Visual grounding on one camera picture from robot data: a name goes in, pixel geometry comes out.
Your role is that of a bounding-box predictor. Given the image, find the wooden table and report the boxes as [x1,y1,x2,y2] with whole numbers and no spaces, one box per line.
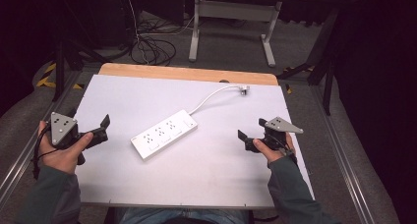
[97,62,279,86]

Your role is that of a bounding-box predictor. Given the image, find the white table board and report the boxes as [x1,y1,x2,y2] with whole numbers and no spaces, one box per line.
[74,74,316,210]

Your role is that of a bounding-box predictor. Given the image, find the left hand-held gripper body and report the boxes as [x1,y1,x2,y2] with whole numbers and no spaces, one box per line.
[49,111,109,166]

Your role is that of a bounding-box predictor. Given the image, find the white power strip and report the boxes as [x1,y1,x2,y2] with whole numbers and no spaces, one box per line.
[130,109,200,161]

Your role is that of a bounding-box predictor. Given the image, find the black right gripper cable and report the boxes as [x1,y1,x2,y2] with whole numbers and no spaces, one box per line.
[277,140,300,169]

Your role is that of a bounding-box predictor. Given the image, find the white power strip cable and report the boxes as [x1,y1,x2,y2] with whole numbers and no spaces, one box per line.
[188,84,243,116]

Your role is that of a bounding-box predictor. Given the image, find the aluminium rail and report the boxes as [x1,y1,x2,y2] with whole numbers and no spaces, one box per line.
[309,84,373,224]
[0,70,83,203]

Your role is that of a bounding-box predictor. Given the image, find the tangle of black floor cables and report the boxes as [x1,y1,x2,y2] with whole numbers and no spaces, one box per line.
[129,17,178,67]

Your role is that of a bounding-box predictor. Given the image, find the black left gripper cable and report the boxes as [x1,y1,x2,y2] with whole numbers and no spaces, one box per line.
[31,125,53,181]

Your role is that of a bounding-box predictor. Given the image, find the white metal desk frame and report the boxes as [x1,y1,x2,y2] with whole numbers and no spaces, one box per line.
[188,0,283,69]

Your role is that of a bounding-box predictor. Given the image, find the person's left hand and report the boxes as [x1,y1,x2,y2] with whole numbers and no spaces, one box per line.
[36,120,94,176]

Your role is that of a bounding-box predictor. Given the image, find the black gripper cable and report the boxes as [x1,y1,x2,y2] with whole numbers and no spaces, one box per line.
[277,140,300,169]
[31,125,53,181]

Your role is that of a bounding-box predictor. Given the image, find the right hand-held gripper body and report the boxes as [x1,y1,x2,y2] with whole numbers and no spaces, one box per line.
[244,116,305,153]

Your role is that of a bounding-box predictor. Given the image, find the black metal stand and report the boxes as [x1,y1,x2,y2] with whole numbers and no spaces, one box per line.
[51,0,111,102]
[275,6,340,116]

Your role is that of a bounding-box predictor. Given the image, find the person's right hand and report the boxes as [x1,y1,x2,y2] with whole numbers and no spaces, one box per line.
[252,131,297,165]

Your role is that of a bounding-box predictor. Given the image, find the person's legs in jeans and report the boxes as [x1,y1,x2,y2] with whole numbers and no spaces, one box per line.
[116,206,251,224]

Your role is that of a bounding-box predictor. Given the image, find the white floor cable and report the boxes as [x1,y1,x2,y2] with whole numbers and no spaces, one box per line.
[123,0,195,65]

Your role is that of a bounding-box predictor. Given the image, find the black box on floor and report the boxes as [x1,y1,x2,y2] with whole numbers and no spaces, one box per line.
[137,0,187,28]

